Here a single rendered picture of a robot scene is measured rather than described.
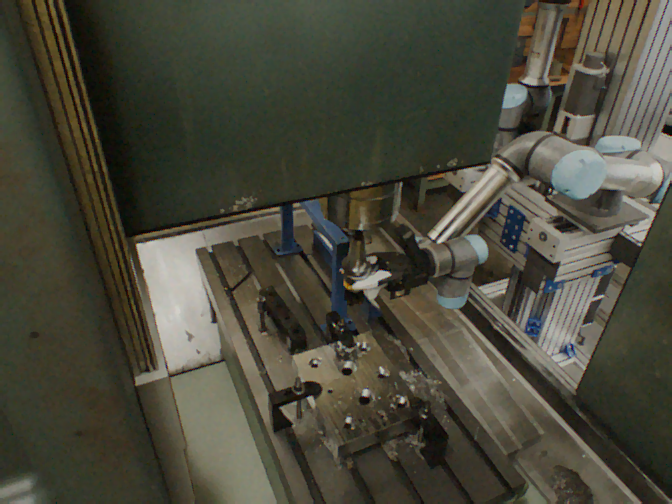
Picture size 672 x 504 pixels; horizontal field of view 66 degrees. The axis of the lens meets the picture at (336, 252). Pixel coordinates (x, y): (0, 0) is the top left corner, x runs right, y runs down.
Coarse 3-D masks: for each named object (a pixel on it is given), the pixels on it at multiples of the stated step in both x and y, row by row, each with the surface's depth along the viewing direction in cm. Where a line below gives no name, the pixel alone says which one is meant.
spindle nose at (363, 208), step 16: (352, 192) 92; (368, 192) 92; (384, 192) 93; (400, 192) 98; (320, 208) 103; (336, 208) 96; (352, 208) 94; (368, 208) 94; (384, 208) 95; (336, 224) 98; (352, 224) 96; (368, 224) 96; (384, 224) 98
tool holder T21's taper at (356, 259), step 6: (354, 240) 106; (360, 240) 106; (354, 246) 107; (360, 246) 107; (354, 252) 108; (360, 252) 107; (348, 258) 109; (354, 258) 108; (360, 258) 108; (348, 264) 110; (354, 264) 109; (360, 264) 109; (366, 264) 110
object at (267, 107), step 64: (128, 0) 57; (192, 0) 59; (256, 0) 62; (320, 0) 65; (384, 0) 69; (448, 0) 73; (512, 0) 77; (128, 64) 60; (192, 64) 63; (256, 64) 66; (320, 64) 70; (384, 64) 74; (448, 64) 78; (128, 128) 64; (192, 128) 67; (256, 128) 71; (320, 128) 75; (384, 128) 80; (448, 128) 85; (128, 192) 68; (192, 192) 72; (256, 192) 77; (320, 192) 82
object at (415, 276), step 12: (396, 252) 118; (384, 264) 116; (396, 264) 115; (408, 264) 115; (432, 264) 117; (408, 276) 115; (420, 276) 120; (432, 276) 120; (384, 288) 119; (396, 288) 117; (408, 288) 117
